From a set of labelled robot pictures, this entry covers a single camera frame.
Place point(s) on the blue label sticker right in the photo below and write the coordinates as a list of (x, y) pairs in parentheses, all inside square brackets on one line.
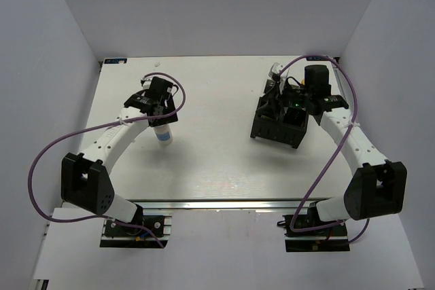
[(317, 58)]

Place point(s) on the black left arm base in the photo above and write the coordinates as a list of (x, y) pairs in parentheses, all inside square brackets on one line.
[(128, 227)]

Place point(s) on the blue-labelled white granule jar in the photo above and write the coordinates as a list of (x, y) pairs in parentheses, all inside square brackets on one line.
[(163, 134)]

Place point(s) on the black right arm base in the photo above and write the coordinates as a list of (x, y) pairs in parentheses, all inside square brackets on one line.
[(326, 240)]

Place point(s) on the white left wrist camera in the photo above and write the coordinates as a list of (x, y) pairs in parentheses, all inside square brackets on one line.
[(145, 83)]

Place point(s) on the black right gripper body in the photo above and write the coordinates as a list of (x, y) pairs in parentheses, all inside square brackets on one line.
[(295, 98)]

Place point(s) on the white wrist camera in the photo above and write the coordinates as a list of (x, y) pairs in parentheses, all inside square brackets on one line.
[(279, 79), (145, 83)]

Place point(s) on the blue label sticker left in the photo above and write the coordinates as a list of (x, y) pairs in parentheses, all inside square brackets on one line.
[(115, 61)]

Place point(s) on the blue label sticker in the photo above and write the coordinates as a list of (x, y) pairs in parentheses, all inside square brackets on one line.
[(317, 58), (115, 61)]

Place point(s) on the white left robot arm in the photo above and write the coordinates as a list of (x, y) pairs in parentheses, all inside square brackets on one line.
[(85, 177)]

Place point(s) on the black condiment organizer rack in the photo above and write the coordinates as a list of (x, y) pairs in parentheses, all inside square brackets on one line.
[(276, 120)]

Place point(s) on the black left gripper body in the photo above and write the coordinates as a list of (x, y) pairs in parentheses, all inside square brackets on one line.
[(164, 120)]

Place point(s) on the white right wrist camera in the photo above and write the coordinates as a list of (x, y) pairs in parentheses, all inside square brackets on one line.
[(279, 79)]

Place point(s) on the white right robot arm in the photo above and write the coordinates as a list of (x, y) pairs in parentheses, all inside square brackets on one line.
[(377, 186)]

